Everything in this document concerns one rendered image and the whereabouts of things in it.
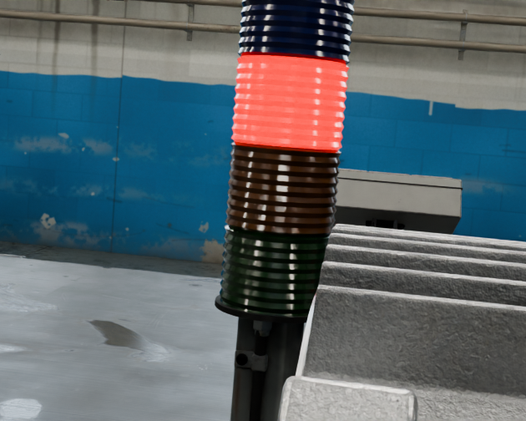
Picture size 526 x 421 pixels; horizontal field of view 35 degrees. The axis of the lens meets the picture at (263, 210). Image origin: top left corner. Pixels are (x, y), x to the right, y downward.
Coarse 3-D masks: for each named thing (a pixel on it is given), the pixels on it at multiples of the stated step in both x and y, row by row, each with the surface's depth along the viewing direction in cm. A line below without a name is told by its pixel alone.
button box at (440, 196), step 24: (360, 192) 98; (384, 192) 97; (408, 192) 97; (432, 192) 97; (456, 192) 97; (336, 216) 100; (360, 216) 99; (384, 216) 98; (408, 216) 97; (432, 216) 96; (456, 216) 96
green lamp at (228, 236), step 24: (240, 240) 44; (264, 240) 43; (288, 240) 43; (312, 240) 43; (240, 264) 44; (264, 264) 43; (288, 264) 43; (312, 264) 44; (240, 288) 44; (264, 288) 43; (288, 288) 43; (312, 288) 44; (264, 312) 43; (288, 312) 43
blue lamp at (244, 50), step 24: (264, 0) 42; (288, 0) 41; (312, 0) 41; (336, 0) 42; (240, 24) 44; (264, 24) 42; (288, 24) 42; (312, 24) 42; (336, 24) 42; (240, 48) 44; (264, 48) 42; (288, 48) 42; (312, 48) 42; (336, 48) 42
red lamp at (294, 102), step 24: (240, 72) 44; (264, 72) 42; (288, 72) 42; (312, 72) 42; (336, 72) 43; (240, 96) 44; (264, 96) 42; (288, 96) 42; (312, 96) 42; (336, 96) 43; (240, 120) 43; (264, 120) 42; (288, 120) 42; (312, 120) 42; (336, 120) 43; (264, 144) 43; (288, 144) 42; (312, 144) 42; (336, 144) 44
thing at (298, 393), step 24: (288, 384) 14; (312, 384) 14; (336, 384) 14; (360, 384) 14; (288, 408) 13; (312, 408) 13; (336, 408) 13; (360, 408) 13; (384, 408) 13; (408, 408) 13
